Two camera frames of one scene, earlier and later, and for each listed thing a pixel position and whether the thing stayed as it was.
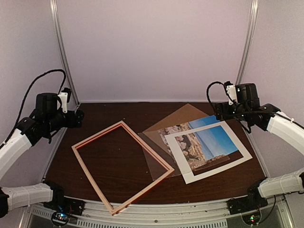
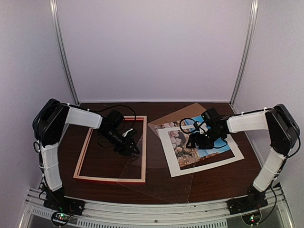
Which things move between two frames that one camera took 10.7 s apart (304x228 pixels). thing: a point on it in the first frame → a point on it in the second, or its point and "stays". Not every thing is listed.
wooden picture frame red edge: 113,212 → 142,181
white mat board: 183,166 → 172,162
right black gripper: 226,115 → 192,138
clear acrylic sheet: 156,168 → 172,185
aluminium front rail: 157,213 stays
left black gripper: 71,123 → 126,145
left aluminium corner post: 53,8 stays
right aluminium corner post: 248,42 stays
